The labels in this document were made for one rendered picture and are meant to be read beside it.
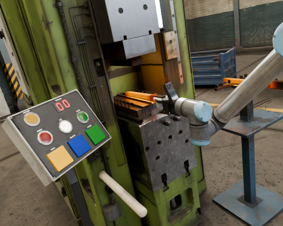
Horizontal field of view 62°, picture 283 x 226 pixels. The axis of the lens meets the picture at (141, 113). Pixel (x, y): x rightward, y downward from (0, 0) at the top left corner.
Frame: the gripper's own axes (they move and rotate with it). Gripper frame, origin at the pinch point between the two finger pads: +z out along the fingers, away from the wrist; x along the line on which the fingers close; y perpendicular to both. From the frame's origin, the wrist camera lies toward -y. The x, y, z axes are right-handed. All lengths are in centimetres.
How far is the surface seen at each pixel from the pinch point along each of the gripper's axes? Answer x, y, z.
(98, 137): -43.4, 3.1, -14.2
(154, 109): -0.7, 7.9, 2.8
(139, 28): -0.6, -37.5, 3.4
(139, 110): -11.0, 5.1, 2.9
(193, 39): 634, 40, 593
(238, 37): 669, 52, 417
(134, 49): -6.3, -27.9, 3.3
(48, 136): -63, -6, -17
